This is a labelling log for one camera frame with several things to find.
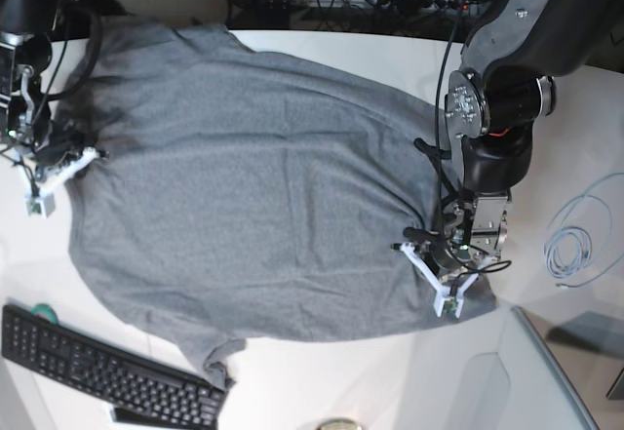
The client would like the green tape roll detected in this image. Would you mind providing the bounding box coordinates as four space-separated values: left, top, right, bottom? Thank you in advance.
30 303 59 325

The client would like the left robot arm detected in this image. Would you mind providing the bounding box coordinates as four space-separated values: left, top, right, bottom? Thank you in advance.
405 0 623 281

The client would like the black keyboard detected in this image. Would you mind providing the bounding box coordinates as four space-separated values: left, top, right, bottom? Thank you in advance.
1 304 227 429

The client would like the coiled light blue cable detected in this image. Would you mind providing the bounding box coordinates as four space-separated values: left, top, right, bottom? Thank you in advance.
542 172 624 290

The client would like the grey t-shirt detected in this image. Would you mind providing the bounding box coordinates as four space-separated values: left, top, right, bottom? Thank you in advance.
48 16 499 391

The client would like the round metal tin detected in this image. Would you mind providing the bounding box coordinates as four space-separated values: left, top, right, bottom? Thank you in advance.
315 417 365 430

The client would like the black power strip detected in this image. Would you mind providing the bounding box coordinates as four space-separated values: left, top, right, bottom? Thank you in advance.
375 0 487 16

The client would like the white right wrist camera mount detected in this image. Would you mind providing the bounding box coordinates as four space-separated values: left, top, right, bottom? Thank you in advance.
10 146 109 218

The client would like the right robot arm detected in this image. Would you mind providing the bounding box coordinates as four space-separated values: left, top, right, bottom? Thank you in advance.
1 0 103 181

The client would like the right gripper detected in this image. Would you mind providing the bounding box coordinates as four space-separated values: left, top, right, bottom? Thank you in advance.
9 121 93 181

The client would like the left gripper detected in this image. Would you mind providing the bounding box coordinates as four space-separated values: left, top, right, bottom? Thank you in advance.
404 224 488 275

